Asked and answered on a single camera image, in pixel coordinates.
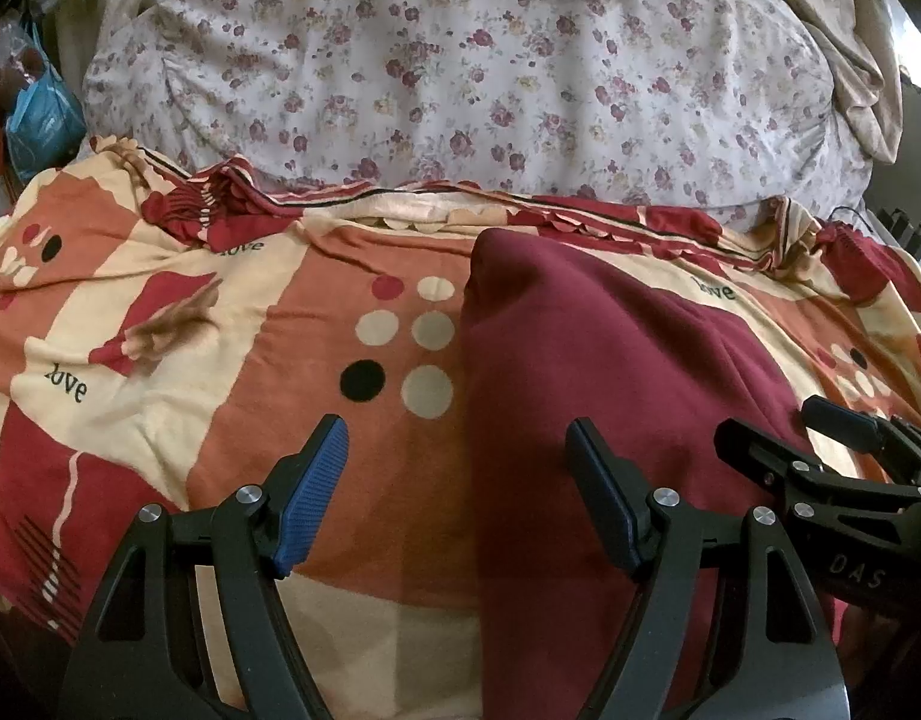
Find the white floral bedsheet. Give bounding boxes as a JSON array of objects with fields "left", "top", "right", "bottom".
[{"left": 81, "top": 0, "right": 874, "bottom": 230}]

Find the maroon garment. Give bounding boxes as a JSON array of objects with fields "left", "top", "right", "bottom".
[{"left": 460, "top": 227, "right": 870, "bottom": 720}]

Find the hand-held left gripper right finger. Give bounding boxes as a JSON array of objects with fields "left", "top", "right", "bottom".
[{"left": 565, "top": 418, "right": 844, "bottom": 720}]

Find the beige cloth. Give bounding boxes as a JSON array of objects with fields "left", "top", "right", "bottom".
[{"left": 760, "top": 0, "right": 907, "bottom": 166}]

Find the blue plastic bag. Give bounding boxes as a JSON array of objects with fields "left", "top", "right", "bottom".
[{"left": 6, "top": 22, "right": 86, "bottom": 167}]

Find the red and cream printed blanket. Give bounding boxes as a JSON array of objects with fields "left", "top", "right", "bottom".
[{"left": 0, "top": 136, "right": 921, "bottom": 720}]

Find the clear plastic bag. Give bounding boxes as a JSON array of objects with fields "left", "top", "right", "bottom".
[{"left": 0, "top": 16, "right": 52, "bottom": 91}]

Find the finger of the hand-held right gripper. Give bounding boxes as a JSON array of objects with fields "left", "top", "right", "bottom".
[
  {"left": 713, "top": 418, "right": 921, "bottom": 520},
  {"left": 800, "top": 395, "right": 921, "bottom": 482}
]

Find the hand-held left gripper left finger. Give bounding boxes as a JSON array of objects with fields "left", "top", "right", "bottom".
[{"left": 59, "top": 412, "right": 350, "bottom": 720}]

